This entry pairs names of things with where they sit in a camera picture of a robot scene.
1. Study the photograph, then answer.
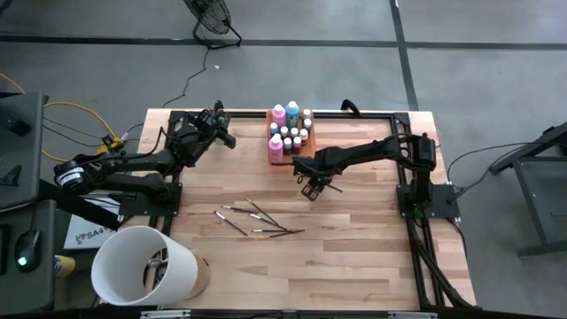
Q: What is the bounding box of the black fan cable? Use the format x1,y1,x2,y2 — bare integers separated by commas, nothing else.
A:
161,46,210,109

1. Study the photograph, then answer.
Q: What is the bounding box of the thin dark paintbrush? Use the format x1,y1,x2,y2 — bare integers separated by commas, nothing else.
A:
245,197,281,228

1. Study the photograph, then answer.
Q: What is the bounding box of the yellow blue can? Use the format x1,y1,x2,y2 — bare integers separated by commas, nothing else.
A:
54,253,77,279

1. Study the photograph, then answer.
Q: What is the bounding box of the large teal paint bottle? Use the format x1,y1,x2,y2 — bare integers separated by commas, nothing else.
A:
285,100,301,128

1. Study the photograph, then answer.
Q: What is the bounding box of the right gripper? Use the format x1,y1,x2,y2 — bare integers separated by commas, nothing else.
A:
291,150,340,202

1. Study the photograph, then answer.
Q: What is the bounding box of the white sign board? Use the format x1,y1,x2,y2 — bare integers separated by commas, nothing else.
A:
63,196,124,251

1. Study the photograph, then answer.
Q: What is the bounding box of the black computer mouse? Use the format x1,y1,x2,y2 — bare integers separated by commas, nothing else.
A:
13,228,43,273

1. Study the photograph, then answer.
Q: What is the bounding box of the dark paintbrush gold ferrule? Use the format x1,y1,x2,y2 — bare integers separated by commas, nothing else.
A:
258,229,307,241

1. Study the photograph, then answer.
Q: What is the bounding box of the yellow cable plug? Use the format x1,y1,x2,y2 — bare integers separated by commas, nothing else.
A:
96,135,124,157

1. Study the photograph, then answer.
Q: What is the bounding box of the black metal stand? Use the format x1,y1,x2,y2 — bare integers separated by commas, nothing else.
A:
488,120,567,259

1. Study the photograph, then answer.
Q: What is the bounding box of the black side desk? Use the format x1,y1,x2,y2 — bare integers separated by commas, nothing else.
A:
0,198,58,314

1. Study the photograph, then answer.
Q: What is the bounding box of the black diagonal desk bar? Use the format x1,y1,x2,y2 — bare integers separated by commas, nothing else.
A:
38,178,121,232

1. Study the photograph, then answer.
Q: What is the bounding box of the black floor fan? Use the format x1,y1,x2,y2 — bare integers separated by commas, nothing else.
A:
183,0,244,51

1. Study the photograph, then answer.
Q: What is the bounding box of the black floor cable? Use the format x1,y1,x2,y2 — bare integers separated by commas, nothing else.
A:
42,115,110,147

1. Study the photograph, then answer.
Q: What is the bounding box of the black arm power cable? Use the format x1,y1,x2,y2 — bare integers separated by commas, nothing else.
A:
446,141,547,206

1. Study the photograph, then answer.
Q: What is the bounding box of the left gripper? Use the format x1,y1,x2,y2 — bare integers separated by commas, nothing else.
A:
175,110,237,167

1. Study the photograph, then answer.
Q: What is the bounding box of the dark grey equipment case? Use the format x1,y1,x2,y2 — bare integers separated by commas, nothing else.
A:
0,90,50,213

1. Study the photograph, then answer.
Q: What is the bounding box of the orange translucent plastic bin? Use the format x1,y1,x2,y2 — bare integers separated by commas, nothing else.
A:
266,108,318,173

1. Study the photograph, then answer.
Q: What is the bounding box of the silver bracket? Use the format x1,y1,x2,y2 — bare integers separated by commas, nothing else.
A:
387,310,439,319
139,309,192,319

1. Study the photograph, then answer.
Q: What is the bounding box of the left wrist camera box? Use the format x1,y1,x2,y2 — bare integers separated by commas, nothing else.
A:
194,108,219,130

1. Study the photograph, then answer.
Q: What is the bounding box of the black aluminium rig frame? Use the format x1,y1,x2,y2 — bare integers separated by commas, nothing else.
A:
148,109,478,311

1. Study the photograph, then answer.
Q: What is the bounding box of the yellow power cable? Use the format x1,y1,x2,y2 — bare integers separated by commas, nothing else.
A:
0,72,117,164

